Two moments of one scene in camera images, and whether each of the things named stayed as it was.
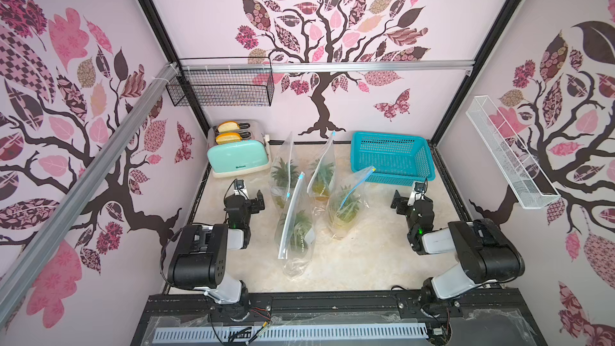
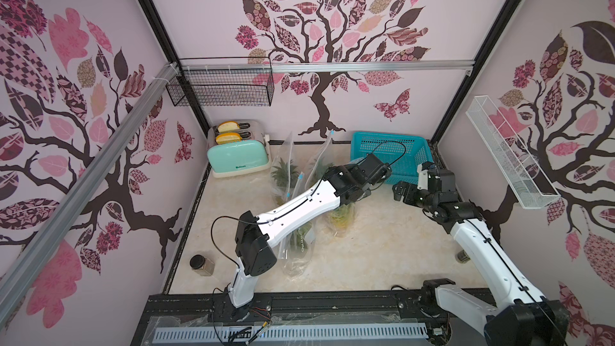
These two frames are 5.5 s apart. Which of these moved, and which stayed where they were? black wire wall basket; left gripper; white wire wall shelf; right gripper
Moved: right gripper; left gripper
Stayed: black wire wall basket; white wire wall shelf
